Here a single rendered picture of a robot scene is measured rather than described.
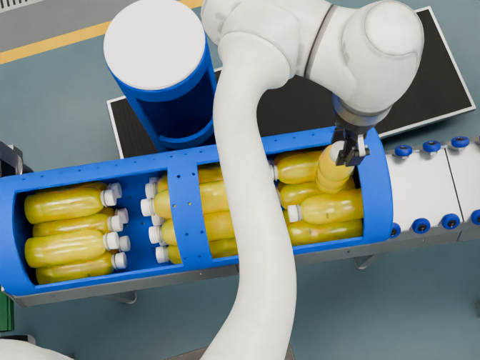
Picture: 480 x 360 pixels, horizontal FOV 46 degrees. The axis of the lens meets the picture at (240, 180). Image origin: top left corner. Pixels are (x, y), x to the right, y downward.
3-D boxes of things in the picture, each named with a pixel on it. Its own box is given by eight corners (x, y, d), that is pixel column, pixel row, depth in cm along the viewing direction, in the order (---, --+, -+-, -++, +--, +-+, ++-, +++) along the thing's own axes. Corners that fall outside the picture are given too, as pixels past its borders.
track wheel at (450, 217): (462, 216, 139) (458, 211, 141) (443, 218, 139) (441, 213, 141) (460, 229, 142) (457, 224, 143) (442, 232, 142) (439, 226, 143)
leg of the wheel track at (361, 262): (369, 268, 234) (403, 243, 174) (355, 270, 234) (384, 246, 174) (366, 254, 236) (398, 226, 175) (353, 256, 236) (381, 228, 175)
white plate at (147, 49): (82, 49, 152) (83, 51, 153) (157, 108, 146) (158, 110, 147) (150, -21, 157) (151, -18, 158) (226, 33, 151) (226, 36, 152)
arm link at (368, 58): (416, 65, 80) (330, 33, 82) (451, 1, 65) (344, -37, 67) (389, 130, 77) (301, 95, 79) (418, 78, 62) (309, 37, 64)
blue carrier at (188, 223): (378, 251, 141) (403, 223, 114) (37, 303, 142) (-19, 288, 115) (356, 148, 150) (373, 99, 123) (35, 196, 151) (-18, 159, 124)
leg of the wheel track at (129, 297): (138, 302, 235) (91, 291, 175) (123, 304, 235) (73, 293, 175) (136, 288, 237) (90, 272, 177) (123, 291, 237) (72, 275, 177)
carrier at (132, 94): (148, 153, 237) (199, 193, 231) (81, 52, 153) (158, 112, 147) (193, 104, 242) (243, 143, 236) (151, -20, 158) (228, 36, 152)
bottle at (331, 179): (343, 162, 127) (354, 133, 109) (348, 192, 125) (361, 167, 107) (312, 166, 127) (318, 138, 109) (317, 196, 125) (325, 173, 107)
